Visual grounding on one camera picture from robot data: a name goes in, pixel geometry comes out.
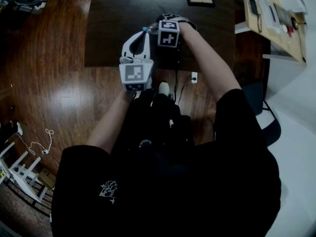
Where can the clear bottle with blue cap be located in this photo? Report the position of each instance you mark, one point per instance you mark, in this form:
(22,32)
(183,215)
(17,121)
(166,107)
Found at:
(152,28)

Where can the black eyeglasses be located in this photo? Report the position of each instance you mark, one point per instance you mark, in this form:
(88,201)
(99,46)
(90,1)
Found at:
(259,23)

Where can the small red object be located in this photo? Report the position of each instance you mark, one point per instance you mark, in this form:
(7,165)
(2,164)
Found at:
(290,31)

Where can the white open carton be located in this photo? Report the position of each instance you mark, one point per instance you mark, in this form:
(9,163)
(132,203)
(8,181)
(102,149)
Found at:
(293,1)

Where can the person's left forearm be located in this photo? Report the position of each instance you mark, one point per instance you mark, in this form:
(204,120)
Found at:
(108,122)

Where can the person's white shoe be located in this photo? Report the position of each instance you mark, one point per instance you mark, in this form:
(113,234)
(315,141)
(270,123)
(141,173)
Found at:
(163,87)

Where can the white wooden rack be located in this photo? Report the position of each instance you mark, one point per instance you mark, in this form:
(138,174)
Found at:
(22,179)

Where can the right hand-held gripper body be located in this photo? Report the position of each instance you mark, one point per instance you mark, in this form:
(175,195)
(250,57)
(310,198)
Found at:
(169,33)

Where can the black smartphone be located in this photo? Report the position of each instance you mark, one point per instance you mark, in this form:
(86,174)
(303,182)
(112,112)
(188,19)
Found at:
(252,4)

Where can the black office chair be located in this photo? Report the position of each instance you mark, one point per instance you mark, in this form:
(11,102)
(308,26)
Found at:
(259,100)

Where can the brown cardboard box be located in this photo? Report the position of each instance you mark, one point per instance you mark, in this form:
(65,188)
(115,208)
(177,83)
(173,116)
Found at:
(47,179)

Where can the white desk frame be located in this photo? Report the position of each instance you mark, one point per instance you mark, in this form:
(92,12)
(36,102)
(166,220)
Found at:
(243,28)

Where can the person's right forearm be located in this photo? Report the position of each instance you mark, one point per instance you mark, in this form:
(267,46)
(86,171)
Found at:
(207,58)

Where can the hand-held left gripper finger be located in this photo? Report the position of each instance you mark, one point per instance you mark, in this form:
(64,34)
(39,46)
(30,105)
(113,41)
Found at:
(128,44)
(147,46)

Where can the person's black t-shirt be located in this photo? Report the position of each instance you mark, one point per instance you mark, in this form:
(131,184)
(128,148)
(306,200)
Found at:
(172,181)

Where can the long white box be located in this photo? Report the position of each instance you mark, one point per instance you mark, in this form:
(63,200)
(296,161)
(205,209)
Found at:
(269,13)

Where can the person's black trousers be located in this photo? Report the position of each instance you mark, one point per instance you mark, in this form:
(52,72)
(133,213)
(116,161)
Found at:
(158,122)

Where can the white floor power socket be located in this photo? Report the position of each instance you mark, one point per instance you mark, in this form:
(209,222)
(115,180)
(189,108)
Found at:
(194,77)

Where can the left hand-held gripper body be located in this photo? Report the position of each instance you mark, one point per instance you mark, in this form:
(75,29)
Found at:
(134,73)

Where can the grey flat device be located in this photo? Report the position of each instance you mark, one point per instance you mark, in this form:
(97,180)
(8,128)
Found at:
(282,13)

